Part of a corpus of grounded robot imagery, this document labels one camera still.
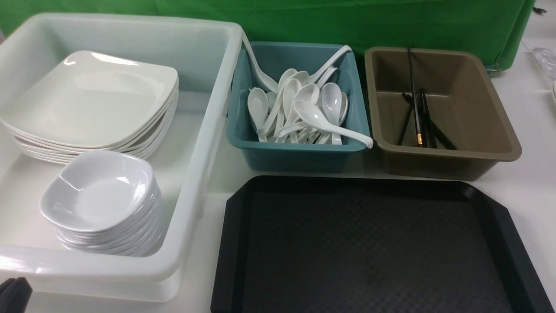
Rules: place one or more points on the teal plastic bin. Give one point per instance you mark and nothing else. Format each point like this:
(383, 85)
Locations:
(274, 58)

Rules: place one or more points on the white spoon overhanging bin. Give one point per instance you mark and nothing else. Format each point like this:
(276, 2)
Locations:
(310, 114)

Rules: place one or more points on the small white bowl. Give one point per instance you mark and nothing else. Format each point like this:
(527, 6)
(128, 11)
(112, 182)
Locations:
(97, 191)

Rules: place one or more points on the large white square plate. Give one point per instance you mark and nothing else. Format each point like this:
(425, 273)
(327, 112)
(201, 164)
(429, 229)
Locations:
(91, 100)

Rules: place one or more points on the clear plastic object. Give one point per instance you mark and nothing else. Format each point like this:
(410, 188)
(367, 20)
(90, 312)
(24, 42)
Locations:
(546, 58)

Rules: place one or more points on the white spoon on bin corner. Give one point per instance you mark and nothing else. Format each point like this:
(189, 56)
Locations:
(316, 76)

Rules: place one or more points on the black plastic serving tray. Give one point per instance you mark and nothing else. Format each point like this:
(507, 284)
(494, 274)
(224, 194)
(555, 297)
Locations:
(294, 244)

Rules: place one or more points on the black chopstick in bin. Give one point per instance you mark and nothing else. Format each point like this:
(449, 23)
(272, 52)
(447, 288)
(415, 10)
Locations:
(445, 141)
(411, 103)

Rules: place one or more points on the stack of white plates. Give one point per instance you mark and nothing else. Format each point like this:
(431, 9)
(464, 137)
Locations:
(142, 145)

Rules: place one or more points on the white ceramic soup spoon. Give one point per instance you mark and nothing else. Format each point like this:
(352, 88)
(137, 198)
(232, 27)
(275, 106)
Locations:
(331, 101)

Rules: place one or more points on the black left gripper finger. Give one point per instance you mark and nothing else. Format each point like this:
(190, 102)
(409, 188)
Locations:
(14, 295)

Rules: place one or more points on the brown plastic bin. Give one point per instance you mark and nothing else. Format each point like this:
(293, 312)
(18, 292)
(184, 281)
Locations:
(462, 102)

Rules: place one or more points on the green cloth backdrop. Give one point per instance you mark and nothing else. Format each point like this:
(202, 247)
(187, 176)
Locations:
(489, 29)

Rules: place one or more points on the black chopstick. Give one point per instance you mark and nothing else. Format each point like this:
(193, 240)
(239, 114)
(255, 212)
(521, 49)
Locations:
(445, 141)
(420, 142)
(411, 103)
(431, 142)

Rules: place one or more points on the large white plastic tub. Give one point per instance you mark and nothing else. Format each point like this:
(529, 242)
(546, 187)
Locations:
(205, 54)

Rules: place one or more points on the white spoon leaning on tub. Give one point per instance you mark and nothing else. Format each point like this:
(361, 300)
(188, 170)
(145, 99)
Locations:
(265, 80)

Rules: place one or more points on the stack of white bowls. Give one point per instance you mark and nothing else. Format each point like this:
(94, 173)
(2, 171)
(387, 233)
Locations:
(133, 237)

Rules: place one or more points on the pile of white spoons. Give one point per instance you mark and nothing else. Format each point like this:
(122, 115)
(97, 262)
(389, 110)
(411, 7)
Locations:
(273, 116)

